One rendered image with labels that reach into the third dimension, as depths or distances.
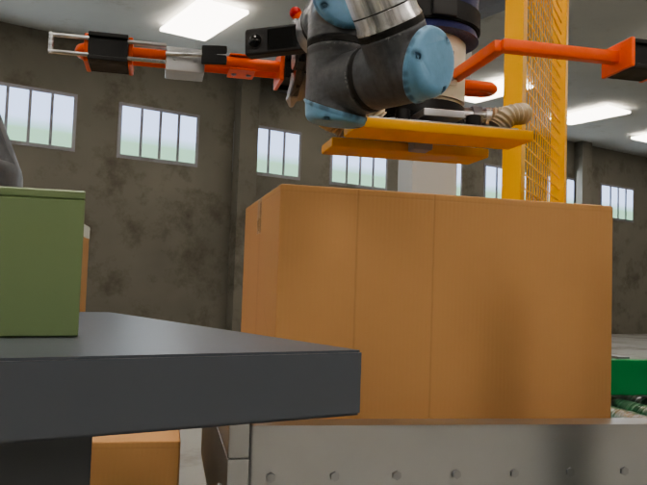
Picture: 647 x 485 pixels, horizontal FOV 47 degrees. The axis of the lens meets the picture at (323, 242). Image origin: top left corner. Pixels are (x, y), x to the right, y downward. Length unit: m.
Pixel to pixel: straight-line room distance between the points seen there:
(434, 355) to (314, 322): 0.21
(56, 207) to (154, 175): 10.07
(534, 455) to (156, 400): 0.85
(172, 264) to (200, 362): 10.18
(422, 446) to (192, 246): 9.69
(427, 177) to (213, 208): 8.52
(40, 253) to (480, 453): 0.79
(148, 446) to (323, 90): 0.60
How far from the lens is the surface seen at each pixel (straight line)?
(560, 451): 1.20
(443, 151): 1.55
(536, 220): 1.32
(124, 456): 1.20
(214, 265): 10.83
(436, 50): 0.98
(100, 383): 0.39
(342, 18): 1.08
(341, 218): 1.18
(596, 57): 1.37
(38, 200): 0.50
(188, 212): 10.70
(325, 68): 1.06
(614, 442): 1.24
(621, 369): 1.91
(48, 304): 0.50
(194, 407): 0.40
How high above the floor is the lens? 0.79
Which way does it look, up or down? 3 degrees up
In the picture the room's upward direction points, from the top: 2 degrees clockwise
